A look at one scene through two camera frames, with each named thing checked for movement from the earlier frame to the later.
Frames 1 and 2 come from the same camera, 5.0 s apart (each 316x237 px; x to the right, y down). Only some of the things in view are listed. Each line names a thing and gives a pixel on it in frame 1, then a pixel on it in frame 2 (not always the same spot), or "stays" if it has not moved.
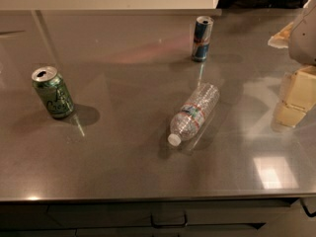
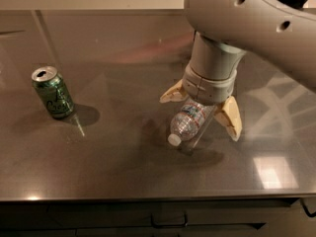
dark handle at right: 313,214 stays
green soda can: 54,92 stays
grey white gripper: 304,39 to 207,89
